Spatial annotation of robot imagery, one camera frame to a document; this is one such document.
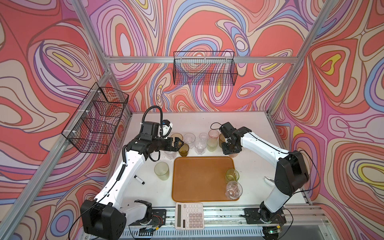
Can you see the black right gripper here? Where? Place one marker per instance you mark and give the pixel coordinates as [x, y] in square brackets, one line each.
[225, 151]

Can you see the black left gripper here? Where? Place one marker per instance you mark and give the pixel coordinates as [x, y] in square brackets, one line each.
[169, 148]

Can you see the brown textured cup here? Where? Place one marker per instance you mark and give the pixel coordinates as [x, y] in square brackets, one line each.
[222, 140]

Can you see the green ribbed glass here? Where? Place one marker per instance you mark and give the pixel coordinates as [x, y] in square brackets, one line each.
[232, 175]

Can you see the clear faceted glass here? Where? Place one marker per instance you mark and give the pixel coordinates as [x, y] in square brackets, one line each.
[233, 190]
[200, 147]

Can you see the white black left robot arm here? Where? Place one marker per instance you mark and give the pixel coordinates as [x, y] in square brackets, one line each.
[105, 216]

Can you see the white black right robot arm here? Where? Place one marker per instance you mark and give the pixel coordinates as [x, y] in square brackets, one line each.
[291, 172]

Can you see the orange plastic tray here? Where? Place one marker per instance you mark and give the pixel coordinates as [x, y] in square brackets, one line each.
[200, 179]

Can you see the yellow amber glass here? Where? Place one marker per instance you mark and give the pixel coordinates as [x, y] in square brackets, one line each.
[177, 135]

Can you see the olive textured cup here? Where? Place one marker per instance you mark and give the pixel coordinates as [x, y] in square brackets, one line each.
[184, 149]

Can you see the clear glass back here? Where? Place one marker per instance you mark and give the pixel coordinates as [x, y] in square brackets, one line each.
[189, 139]

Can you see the clear wide glass left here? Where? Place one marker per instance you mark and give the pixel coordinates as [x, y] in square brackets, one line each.
[170, 155]

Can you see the pink clear cup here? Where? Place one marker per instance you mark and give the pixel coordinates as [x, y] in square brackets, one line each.
[214, 134]

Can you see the pale green textured cup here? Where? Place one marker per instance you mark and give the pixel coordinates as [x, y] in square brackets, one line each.
[212, 144]

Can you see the small clear glass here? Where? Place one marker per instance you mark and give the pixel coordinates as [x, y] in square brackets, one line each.
[203, 136]

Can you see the pale yellow frosted cup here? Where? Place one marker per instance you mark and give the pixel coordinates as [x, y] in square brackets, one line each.
[162, 171]

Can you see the black marker pen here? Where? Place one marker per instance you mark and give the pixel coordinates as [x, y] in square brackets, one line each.
[139, 180]

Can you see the white clip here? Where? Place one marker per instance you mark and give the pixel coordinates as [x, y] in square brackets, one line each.
[269, 181]

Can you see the white desk calculator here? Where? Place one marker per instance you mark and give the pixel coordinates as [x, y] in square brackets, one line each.
[189, 216]

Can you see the black wire basket back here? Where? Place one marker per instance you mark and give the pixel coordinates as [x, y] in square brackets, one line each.
[204, 68]

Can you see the black wire basket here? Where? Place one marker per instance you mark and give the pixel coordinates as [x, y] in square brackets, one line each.
[204, 68]
[92, 128]

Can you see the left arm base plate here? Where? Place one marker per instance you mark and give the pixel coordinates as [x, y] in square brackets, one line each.
[158, 219]

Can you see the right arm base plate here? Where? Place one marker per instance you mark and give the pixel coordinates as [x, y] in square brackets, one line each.
[255, 216]

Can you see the black wire basket left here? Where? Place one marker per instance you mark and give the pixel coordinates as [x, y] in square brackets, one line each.
[92, 128]

